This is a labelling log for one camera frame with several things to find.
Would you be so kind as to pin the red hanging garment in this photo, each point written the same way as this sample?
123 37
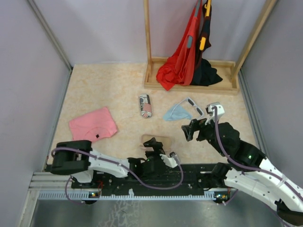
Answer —
179 68

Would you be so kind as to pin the pink glasses case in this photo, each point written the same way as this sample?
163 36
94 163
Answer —
165 140

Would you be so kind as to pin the white cable duct strip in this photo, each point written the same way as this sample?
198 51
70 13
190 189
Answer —
90 196

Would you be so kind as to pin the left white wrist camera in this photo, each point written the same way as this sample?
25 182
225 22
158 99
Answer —
171 161

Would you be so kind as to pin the white frame sunglasses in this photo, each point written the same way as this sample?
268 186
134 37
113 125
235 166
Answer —
193 104

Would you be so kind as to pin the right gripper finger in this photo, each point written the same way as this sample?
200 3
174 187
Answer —
188 131
194 124

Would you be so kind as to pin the flag print glasses case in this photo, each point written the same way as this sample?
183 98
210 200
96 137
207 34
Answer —
145 106

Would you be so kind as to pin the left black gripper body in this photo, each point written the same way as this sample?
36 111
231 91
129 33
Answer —
154 156

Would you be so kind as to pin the wooden clothes rack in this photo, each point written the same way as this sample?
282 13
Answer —
210 76

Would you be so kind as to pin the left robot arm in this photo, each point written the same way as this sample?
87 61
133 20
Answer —
78 159

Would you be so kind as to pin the yellow clothes hanger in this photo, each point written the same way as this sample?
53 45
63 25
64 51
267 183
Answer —
205 32

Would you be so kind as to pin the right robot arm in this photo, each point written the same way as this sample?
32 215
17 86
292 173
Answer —
249 170

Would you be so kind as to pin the light blue cloth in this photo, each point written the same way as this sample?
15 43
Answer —
177 112

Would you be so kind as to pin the pink folded cloth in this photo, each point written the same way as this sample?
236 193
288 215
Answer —
93 126

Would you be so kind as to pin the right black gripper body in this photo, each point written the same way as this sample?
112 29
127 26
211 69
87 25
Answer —
206 132

